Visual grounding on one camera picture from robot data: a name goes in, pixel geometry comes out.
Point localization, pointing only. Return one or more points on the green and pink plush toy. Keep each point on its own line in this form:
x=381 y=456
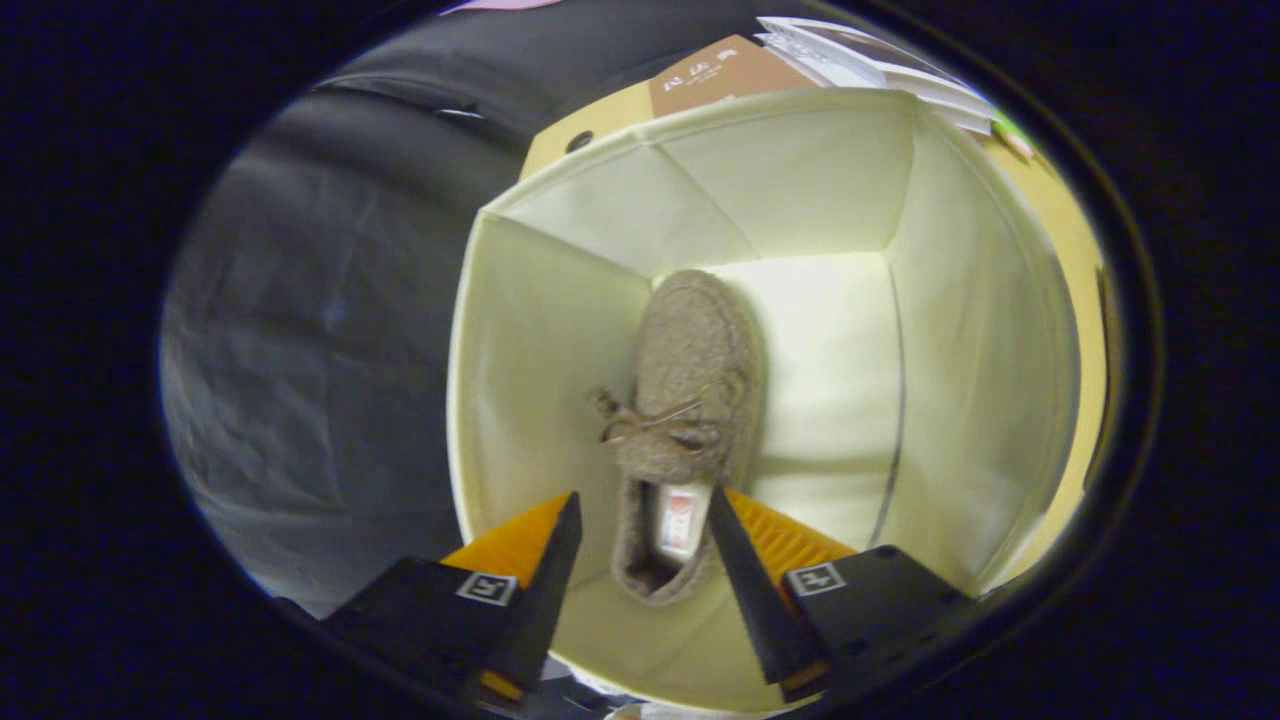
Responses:
x=1012 y=135

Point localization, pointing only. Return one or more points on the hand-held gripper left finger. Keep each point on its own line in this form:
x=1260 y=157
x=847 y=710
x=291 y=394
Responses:
x=545 y=590

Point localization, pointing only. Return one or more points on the white patterned cover book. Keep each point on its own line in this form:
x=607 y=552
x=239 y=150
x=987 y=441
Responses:
x=950 y=105

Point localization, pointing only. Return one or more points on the brown cover book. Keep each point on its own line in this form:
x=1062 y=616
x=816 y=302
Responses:
x=720 y=70

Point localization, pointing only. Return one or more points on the black desk grommet hole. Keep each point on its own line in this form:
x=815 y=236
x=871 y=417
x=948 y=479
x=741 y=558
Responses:
x=578 y=141

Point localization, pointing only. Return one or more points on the black backdrop cloth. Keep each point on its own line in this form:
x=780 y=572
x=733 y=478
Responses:
x=300 y=350

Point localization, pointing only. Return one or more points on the brown fuzzy slipper shoe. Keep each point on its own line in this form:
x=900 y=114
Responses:
x=690 y=340

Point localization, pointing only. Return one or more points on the foldable fabric storage box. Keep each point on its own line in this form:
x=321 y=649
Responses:
x=800 y=180

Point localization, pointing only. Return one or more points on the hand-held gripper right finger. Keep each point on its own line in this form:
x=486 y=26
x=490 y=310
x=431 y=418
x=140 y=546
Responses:
x=750 y=590

